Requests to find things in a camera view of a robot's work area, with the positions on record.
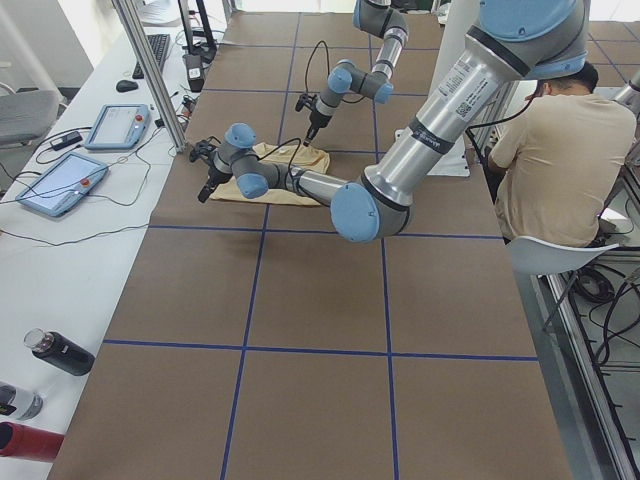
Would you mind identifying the black keyboard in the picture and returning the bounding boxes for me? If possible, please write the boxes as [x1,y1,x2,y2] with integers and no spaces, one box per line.
[132,33,172,80]

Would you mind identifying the clear water bottle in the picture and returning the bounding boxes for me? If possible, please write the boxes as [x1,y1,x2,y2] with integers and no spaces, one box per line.
[1,382,43,421]

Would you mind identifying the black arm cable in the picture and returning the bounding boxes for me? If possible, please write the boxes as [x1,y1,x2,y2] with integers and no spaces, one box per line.
[303,40,331,96]
[254,138,306,187]

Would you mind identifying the blue teach pendant tablet far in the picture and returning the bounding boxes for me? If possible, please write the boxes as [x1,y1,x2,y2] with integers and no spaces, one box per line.
[84,104,150,151]

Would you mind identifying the black computer mouse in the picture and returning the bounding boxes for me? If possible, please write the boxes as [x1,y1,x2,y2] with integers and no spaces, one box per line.
[115,79,139,93]

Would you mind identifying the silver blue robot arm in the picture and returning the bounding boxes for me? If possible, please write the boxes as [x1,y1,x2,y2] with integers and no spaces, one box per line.
[295,1,409,146]
[198,1,590,242]

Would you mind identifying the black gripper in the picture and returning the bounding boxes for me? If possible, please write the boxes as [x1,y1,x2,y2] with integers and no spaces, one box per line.
[197,158,233,203]
[303,107,333,146]

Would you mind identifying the grey aluminium frame post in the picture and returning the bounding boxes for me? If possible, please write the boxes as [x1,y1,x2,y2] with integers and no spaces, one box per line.
[112,0,186,153]

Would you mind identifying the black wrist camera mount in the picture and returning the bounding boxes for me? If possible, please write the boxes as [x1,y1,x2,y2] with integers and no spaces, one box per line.
[295,93,317,112]
[189,140,217,165]

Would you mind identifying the red bottle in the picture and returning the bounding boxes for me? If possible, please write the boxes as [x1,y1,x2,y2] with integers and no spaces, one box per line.
[1,422,65,462]

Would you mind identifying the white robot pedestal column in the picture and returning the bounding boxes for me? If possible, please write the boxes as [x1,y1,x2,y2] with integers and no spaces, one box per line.
[379,0,483,190]

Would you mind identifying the seated person in beige shirt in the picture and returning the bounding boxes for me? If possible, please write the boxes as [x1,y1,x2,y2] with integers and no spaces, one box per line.
[488,62,636,247]

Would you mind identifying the black thermos bottle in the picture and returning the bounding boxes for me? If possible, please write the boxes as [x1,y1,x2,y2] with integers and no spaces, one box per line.
[23,328,95,376]

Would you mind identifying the blue teach pendant tablet near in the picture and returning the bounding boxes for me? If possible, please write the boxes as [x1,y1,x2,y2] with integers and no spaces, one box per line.
[15,152,109,218]

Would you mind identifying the beige long-sleeve printed shirt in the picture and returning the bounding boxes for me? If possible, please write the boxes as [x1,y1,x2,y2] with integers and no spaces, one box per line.
[208,142,332,208]

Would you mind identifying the blue teach pendant tablet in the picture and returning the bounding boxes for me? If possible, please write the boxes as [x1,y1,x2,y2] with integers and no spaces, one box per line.
[15,152,109,218]
[84,104,150,151]

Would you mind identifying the white plastic chair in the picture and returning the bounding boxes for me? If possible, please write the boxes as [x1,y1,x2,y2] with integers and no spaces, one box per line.
[506,236,619,275]

